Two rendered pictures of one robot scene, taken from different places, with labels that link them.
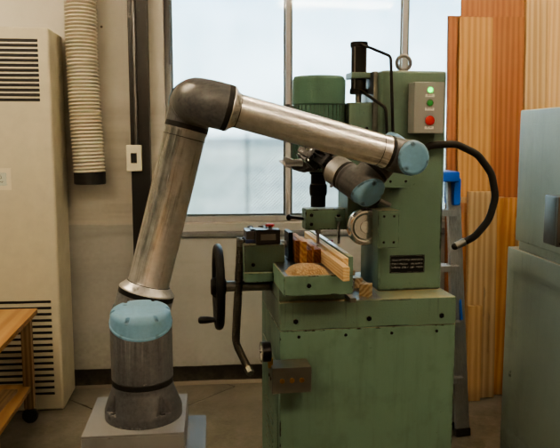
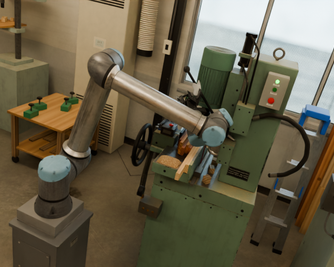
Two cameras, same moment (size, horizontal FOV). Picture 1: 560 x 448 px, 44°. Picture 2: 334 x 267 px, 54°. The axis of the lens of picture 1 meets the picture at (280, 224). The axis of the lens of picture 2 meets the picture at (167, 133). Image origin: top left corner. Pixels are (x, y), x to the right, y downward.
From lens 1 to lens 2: 1.02 m
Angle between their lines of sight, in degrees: 29
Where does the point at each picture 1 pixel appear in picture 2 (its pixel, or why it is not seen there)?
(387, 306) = (211, 194)
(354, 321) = (191, 194)
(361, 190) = (190, 139)
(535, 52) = not seen: outside the picture
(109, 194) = (155, 61)
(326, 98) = (215, 66)
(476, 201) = not seen: outside the picture
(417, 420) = (213, 252)
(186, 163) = (96, 96)
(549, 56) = not seen: outside the picture
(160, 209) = (81, 115)
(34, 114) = (120, 15)
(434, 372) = (229, 235)
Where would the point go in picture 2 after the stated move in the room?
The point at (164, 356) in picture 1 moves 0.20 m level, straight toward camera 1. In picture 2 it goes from (58, 189) to (29, 213)
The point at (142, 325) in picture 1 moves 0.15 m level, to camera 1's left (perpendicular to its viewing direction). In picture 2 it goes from (46, 174) to (23, 162)
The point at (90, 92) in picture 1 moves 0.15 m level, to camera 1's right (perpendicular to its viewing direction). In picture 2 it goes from (150, 7) to (165, 11)
